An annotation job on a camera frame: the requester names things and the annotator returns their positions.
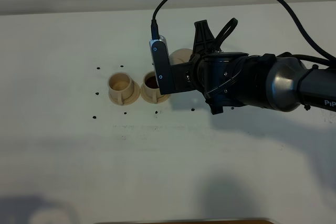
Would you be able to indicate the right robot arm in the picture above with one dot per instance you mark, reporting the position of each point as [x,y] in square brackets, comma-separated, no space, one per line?
[282,82]

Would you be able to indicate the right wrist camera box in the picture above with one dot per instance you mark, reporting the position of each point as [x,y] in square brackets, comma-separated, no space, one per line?
[162,67]

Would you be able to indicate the beige teapot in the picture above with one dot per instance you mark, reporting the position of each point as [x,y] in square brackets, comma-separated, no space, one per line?
[180,56]

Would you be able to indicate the right beige teacup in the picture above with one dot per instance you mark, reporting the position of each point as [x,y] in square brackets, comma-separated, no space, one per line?
[150,80]

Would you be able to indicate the beige teacup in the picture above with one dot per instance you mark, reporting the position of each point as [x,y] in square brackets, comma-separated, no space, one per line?
[121,88]
[150,80]

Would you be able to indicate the left beige teacup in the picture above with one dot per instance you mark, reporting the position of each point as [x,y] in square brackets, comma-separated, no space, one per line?
[121,88]

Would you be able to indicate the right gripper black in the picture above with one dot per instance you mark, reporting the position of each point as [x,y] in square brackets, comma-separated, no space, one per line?
[212,73]

